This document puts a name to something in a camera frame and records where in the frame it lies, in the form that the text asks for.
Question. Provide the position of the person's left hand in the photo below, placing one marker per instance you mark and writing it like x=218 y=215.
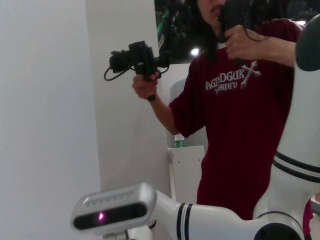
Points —
x=245 y=46

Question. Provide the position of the person's right hand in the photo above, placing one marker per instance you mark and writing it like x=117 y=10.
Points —
x=145 y=87

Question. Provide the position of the person's right forearm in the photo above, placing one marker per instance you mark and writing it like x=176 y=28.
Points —
x=163 y=115

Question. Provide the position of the person's left forearm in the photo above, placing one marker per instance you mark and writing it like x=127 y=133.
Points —
x=280 y=50

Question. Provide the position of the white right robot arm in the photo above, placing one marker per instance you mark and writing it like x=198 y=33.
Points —
x=212 y=220

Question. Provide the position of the bottle with green label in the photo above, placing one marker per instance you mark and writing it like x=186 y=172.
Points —
x=179 y=143

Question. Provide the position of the green and black stand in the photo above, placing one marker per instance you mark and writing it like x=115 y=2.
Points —
x=163 y=22

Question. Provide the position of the person in red shirt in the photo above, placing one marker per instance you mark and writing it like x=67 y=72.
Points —
x=237 y=125

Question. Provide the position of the white cabinet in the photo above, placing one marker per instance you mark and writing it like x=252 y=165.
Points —
x=187 y=170

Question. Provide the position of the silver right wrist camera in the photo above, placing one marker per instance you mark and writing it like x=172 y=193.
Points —
x=112 y=207

